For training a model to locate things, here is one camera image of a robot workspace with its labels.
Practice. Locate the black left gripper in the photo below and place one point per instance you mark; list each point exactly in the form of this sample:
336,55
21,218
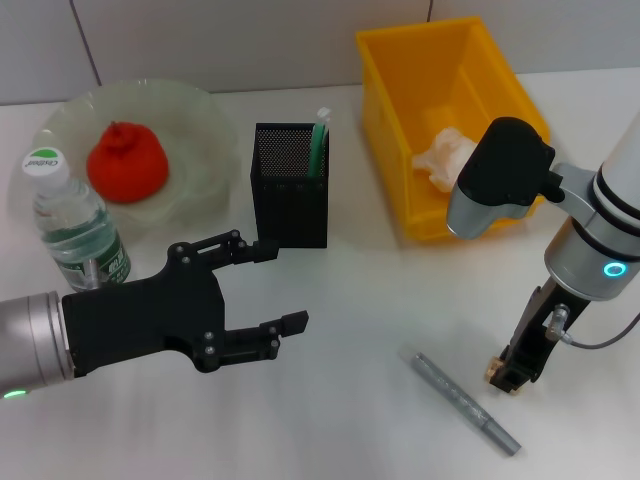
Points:
145,315

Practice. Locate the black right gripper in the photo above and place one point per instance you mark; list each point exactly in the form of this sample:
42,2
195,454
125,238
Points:
545,325

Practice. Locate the beige eraser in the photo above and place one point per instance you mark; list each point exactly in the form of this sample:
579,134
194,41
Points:
492,367

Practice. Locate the grey marker pen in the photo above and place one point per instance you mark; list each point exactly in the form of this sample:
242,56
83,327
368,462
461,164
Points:
460,400

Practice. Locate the green utility knife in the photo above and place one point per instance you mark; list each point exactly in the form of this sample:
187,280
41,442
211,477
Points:
317,150

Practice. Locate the clear bottle with green label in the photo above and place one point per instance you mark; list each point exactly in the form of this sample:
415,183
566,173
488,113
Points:
75,225

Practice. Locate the white paper ball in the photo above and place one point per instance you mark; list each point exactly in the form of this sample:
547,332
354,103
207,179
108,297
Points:
440,155

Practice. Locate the black mesh pen holder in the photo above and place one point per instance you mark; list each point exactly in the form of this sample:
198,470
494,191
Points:
295,215

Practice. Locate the pale green glass fruit plate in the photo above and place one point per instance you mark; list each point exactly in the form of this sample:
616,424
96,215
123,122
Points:
200,135

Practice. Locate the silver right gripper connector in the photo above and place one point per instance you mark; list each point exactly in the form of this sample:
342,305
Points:
557,320

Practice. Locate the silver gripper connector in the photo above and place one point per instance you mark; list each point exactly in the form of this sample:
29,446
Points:
557,320
92,272

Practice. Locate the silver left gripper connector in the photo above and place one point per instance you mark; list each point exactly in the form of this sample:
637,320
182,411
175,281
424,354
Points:
92,272

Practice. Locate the yellow plastic bin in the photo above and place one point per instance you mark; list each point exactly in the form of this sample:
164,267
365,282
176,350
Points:
415,75

